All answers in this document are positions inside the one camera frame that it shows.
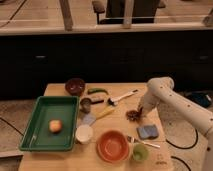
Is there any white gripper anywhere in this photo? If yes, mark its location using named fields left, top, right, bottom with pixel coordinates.
left=139, top=97, right=157, bottom=115

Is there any silver fork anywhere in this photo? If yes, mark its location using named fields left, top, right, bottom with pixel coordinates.
left=127, top=135, right=160, bottom=148

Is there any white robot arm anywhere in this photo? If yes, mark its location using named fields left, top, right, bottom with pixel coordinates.
left=138, top=77, right=213, bottom=171

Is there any small metal cup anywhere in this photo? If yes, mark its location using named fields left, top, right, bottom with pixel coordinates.
left=80, top=98, right=91, bottom=113

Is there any blue sponge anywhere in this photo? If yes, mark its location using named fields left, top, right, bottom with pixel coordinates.
left=137, top=125, right=159, bottom=140

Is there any dark maroon bowl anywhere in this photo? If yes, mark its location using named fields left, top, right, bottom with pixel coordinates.
left=65, top=78, right=85, bottom=96

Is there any green plastic cup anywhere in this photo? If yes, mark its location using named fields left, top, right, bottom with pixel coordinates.
left=132, top=144, right=149, bottom=162

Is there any dark red grape bunch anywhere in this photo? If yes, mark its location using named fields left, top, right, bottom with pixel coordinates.
left=126, top=110, right=142, bottom=121

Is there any orange bowl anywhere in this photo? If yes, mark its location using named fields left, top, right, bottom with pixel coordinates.
left=96, top=130, right=130, bottom=163

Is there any yellow-red apple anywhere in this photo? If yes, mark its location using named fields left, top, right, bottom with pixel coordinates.
left=49, top=120, right=63, bottom=133

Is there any white paper cup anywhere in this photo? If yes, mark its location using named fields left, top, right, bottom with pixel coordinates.
left=75, top=124, right=93, bottom=144

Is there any yellow-handled spatula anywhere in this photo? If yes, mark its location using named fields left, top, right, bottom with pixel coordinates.
left=82, top=106, right=115, bottom=125

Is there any green plastic tray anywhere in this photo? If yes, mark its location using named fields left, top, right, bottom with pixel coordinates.
left=19, top=96, right=79, bottom=151

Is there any black office chair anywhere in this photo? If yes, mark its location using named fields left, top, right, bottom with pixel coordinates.
left=92, top=0, right=166, bottom=25

